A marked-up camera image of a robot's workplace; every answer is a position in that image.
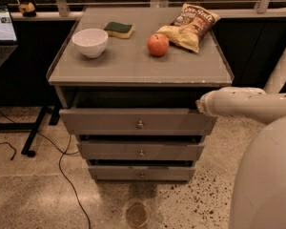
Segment black floor cable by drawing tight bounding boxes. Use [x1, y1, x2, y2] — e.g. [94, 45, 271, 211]
[0, 107, 92, 229]

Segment black desk leg frame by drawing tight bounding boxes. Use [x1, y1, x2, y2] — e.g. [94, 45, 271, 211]
[0, 106, 60, 157]

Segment grey drawer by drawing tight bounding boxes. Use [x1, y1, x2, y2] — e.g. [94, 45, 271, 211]
[89, 165, 195, 181]
[77, 141, 204, 160]
[60, 108, 216, 135]

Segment short black cable end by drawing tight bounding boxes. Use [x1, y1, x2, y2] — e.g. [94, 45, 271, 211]
[0, 141, 17, 161]

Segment open laptop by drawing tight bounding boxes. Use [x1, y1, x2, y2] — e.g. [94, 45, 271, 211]
[0, 4, 18, 67]

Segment sea salt chip bag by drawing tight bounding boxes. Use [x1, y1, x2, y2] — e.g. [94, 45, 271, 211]
[157, 4, 220, 52]

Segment grey drawer cabinet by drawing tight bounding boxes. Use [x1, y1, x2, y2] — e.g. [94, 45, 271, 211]
[49, 8, 233, 168]

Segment grey middle drawer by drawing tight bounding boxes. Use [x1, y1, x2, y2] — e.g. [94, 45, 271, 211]
[77, 141, 204, 160]

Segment white ceramic bowl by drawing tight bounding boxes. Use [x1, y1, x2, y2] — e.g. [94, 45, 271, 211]
[71, 29, 108, 58]

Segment round floor drain cover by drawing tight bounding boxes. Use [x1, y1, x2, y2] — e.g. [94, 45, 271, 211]
[126, 202, 150, 229]

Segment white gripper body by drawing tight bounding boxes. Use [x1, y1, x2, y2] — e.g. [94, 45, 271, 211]
[199, 91, 221, 116]

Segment grey top drawer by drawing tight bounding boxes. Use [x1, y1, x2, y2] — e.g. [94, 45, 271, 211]
[60, 108, 216, 135]

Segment red apple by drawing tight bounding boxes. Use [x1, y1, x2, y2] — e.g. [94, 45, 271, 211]
[147, 33, 170, 56]

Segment green yellow sponge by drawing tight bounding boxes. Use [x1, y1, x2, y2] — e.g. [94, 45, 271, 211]
[104, 22, 133, 39]

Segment small dark yellow object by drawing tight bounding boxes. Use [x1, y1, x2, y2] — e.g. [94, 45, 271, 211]
[18, 2, 36, 17]

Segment grey bottom drawer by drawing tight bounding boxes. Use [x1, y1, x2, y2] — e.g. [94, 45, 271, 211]
[89, 165, 195, 181]

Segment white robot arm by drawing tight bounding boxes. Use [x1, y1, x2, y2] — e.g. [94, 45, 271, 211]
[196, 48, 286, 229]

